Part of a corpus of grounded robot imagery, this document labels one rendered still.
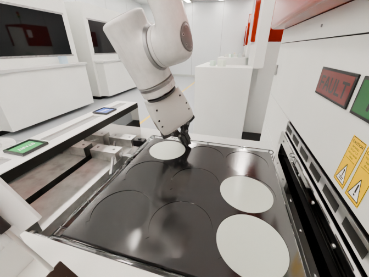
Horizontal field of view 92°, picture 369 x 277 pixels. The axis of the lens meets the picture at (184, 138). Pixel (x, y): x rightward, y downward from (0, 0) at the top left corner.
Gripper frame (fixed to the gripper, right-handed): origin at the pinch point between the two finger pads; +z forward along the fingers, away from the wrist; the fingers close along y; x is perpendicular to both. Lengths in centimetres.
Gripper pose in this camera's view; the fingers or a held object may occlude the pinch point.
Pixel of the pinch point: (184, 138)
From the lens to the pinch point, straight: 51.3
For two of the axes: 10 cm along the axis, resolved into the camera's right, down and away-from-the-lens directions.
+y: -8.0, 5.7, -2.0
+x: 4.8, 4.0, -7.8
